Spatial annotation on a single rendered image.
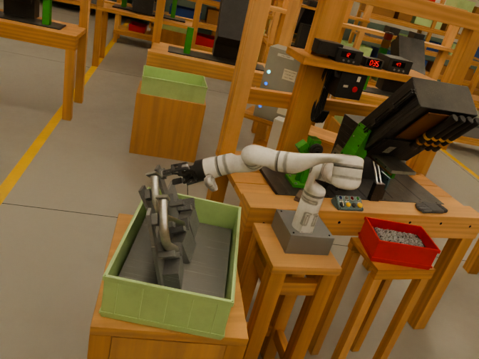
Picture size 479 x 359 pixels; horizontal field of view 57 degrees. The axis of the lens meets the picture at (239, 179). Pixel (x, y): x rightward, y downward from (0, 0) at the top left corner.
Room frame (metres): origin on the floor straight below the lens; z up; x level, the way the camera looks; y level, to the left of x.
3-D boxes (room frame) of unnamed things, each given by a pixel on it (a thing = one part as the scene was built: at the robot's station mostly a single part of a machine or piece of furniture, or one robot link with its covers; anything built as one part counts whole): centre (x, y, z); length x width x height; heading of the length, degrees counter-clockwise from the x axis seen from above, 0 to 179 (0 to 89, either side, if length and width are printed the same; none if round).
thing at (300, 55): (2.68, -0.54, 1.52); 0.90 x 0.25 x 0.04; 113
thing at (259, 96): (2.78, -0.50, 1.23); 1.30 x 0.05 x 0.09; 113
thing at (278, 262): (1.69, -0.32, 0.83); 0.32 x 0.32 x 0.04; 19
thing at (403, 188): (2.44, -0.64, 0.89); 1.10 x 0.42 x 0.02; 113
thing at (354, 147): (2.35, -0.60, 1.17); 0.13 x 0.12 x 0.20; 113
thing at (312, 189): (1.69, -0.32, 1.19); 0.09 x 0.09 x 0.17; 89
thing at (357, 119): (2.61, -0.69, 1.07); 0.30 x 0.18 x 0.34; 113
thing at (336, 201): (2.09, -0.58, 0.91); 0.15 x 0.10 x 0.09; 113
